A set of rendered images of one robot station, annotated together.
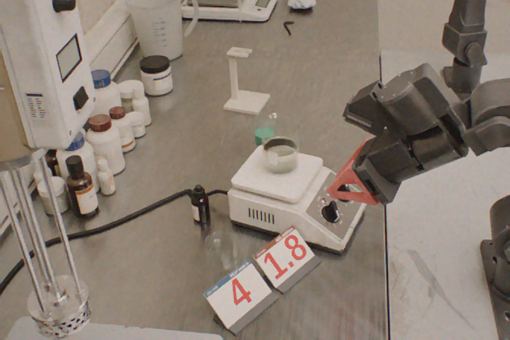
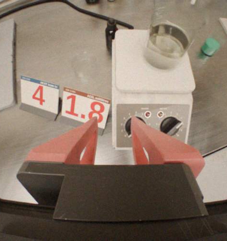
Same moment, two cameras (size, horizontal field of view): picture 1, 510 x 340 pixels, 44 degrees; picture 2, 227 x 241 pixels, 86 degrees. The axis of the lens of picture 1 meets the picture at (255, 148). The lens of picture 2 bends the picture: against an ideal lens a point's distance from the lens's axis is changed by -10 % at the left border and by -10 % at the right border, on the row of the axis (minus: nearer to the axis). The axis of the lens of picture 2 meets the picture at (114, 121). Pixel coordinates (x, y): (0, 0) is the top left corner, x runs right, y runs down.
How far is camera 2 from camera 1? 84 cm
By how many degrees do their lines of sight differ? 50
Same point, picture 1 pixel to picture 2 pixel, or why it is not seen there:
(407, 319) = not seen: hidden behind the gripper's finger
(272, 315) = (39, 123)
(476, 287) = not seen: outside the picture
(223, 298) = (28, 88)
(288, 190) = (126, 75)
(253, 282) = (50, 99)
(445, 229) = not seen: hidden behind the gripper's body
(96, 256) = (59, 18)
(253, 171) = (138, 39)
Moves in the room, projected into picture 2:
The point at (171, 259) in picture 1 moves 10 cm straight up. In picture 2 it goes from (68, 47) to (53, 8)
